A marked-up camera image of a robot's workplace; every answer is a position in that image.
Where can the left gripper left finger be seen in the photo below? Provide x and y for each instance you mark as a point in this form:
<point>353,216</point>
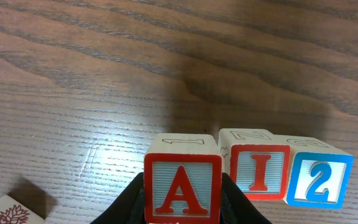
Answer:
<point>128,207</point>

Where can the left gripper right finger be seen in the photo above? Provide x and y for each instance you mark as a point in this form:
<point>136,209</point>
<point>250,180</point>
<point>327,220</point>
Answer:
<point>235,207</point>

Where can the red letter I block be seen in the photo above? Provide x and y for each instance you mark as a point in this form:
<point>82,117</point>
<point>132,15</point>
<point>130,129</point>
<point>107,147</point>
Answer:
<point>256,161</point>

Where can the red letter A block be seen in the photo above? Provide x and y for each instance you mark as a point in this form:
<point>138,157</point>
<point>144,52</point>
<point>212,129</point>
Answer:
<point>182,179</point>

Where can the blue number 2 block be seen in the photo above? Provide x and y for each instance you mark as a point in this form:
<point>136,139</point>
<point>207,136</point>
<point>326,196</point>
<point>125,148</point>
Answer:
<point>319,173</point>

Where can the white block lower centre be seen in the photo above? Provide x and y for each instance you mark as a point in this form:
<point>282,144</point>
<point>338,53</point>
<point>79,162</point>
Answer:
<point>13,212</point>

